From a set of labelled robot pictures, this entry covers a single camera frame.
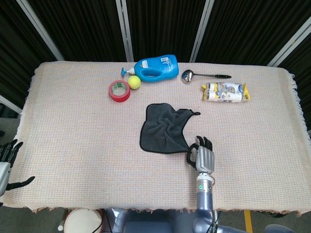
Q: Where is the yellow tennis ball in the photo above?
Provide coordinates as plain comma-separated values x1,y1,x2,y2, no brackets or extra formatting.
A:
127,75,141,89

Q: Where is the beige woven tablecloth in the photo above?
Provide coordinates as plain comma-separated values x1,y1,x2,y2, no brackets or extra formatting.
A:
0,61,311,216

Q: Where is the red adhesive tape roll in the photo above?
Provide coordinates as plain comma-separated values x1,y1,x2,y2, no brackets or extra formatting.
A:
108,80,131,103

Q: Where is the grey-blue robot torso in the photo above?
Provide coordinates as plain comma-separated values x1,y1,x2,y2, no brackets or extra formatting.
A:
104,208,202,233

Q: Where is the steel ladle with black handle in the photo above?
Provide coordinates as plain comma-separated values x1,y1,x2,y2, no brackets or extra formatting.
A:
180,69,232,84

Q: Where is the dark grey cloth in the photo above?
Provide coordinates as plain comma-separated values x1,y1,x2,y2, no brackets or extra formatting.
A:
139,103,201,154

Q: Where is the plastic pack of white rolls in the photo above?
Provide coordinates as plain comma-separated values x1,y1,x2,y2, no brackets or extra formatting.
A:
200,82,252,103

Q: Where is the blue detergent pump bottle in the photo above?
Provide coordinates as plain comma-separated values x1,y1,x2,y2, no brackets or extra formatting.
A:
121,54,180,83

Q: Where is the left silver and black robot hand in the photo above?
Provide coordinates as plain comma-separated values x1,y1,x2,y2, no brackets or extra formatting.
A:
0,140,35,196

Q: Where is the grey metal frame post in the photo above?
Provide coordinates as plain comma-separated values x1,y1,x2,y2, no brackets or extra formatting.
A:
0,94,23,115
266,16,311,67
16,0,64,61
115,0,135,63
189,0,215,63

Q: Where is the right silver and black robot hand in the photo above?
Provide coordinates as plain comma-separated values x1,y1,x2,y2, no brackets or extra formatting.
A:
186,135,216,174

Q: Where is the white round stool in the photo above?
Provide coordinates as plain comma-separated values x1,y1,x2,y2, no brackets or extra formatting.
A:
63,208,104,233

